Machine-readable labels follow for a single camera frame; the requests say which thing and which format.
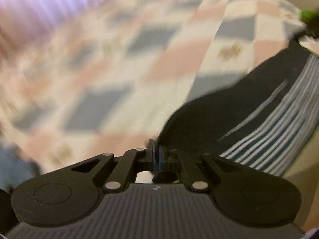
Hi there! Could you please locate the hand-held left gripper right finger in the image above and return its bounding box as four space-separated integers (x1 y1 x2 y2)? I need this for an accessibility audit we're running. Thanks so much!
158 145 240 193

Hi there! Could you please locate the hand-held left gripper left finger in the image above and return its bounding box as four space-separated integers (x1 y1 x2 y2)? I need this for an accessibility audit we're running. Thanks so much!
70 139 157 193

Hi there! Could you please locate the navy striped shirt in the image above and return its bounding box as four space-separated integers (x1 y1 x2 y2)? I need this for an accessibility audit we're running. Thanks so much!
157 38 319 178

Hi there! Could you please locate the pink curtain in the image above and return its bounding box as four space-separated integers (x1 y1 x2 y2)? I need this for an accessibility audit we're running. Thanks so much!
0 0 117 45

